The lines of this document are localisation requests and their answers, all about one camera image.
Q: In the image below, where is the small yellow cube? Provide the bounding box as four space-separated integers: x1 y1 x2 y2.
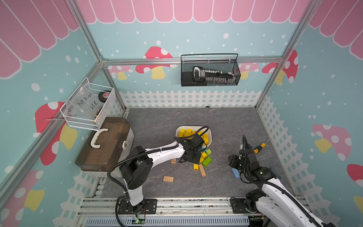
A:
202 134 209 145

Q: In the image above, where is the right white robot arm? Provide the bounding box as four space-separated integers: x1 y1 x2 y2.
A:
229 135 335 227

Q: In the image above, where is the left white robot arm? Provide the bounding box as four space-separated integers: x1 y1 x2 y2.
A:
107 126 209 227

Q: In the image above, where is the light blue block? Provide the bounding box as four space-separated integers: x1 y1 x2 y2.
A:
232 168 240 178

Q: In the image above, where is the small green cube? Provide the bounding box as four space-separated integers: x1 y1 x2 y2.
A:
206 149 212 156

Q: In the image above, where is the white plastic tub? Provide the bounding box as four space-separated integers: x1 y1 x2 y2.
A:
175 126 212 148

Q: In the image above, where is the yellow black screwdriver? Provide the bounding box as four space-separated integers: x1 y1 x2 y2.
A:
253 140 270 154

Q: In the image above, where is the right natural wooden plank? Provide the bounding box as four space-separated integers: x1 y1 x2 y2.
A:
199 164 206 177

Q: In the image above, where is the socket wrench set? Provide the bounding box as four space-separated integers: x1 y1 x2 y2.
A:
192 66 236 85

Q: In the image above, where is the black tape roll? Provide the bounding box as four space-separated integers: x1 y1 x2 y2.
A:
98 90 111 103

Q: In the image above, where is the black wire mesh basket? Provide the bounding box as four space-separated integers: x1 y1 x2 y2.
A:
180 54 241 87

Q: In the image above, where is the brown toolbox with white handle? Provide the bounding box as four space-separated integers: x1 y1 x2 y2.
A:
75 117 134 177

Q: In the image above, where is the clear wall-mounted bin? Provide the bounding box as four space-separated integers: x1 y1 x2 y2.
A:
60 78 115 131

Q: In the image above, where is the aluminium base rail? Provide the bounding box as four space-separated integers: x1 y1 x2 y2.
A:
74 197 267 227

